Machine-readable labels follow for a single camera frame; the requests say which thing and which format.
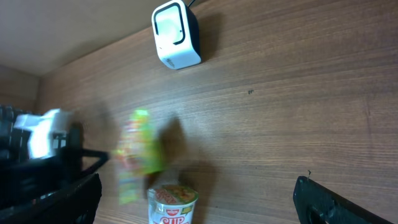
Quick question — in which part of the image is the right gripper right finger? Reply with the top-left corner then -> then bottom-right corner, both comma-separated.
293,176 -> 392,224

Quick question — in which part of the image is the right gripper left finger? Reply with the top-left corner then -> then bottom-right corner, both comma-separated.
1,174 -> 102,224

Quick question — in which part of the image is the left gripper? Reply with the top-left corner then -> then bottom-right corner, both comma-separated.
1,124 -> 109,208

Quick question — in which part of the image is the green haribo candy bag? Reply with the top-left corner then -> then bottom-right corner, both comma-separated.
113,109 -> 165,205

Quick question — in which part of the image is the cup noodles container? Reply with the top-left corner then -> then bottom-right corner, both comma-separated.
147,185 -> 198,224

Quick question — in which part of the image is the white barcode scanner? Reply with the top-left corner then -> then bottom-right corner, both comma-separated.
151,0 -> 201,70

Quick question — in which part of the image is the grey plastic shopping basket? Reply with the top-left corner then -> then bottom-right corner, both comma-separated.
1,105 -> 32,162

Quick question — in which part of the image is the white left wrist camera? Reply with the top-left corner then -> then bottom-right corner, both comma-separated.
14,108 -> 73,159

